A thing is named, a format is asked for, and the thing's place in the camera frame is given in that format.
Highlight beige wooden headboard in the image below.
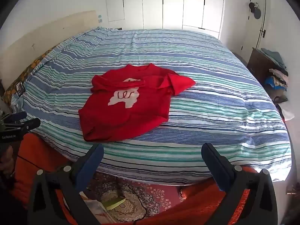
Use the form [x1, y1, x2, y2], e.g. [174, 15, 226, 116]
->
[0, 10, 98, 90]

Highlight dark hanging hats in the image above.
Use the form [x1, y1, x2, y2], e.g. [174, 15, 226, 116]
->
[248, 2, 262, 20]

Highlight pile of clothes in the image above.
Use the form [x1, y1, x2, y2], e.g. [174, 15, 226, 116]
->
[261, 48, 289, 92]

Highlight black cable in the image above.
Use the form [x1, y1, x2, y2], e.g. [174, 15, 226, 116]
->
[114, 180, 151, 224]

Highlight dark wooden dresser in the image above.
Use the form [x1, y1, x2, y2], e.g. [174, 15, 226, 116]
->
[246, 47, 289, 99]

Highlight white paper sheet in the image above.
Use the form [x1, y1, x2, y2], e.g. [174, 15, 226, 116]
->
[82, 199, 113, 224]

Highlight black fabric label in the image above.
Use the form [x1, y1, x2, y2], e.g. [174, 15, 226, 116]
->
[16, 82, 25, 97]

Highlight person's orange quilted clothing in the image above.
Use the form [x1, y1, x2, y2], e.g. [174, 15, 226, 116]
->
[9, 132, 260, 225]

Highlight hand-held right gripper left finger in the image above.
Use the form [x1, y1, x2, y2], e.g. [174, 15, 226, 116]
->
[30, 143, 105, 225]

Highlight yellow green notepad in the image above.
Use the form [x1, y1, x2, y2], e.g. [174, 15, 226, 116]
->
[104, 196, 126, 211]

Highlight red knitted sweater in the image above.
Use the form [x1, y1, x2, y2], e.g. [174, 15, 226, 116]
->
[78, 63, 196, 142]

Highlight orange patterned pillow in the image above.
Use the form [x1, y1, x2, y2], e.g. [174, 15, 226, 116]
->
[2, 49, 55, 104]

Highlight white door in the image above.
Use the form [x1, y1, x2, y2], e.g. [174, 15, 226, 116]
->
[243, 0, 272, 59]

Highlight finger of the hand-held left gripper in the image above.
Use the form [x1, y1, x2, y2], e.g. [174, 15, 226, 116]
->
[7, 112, 28, 123]
[13, 118, 42, 132]

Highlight striped blue green blanket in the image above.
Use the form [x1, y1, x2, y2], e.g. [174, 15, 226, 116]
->
[12, 28, 292, 188]

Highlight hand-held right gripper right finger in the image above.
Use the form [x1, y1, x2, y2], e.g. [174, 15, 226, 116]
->
[201, 142, 279, 225]

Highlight patterned red rug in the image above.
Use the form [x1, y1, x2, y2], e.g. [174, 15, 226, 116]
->
[79, 172, 188, 225]

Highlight white bag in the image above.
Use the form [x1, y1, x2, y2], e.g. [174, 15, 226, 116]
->
[278, 100, 295, 123]

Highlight person's left hand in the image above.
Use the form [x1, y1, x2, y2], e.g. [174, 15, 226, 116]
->
[0, 147, 15, 178]

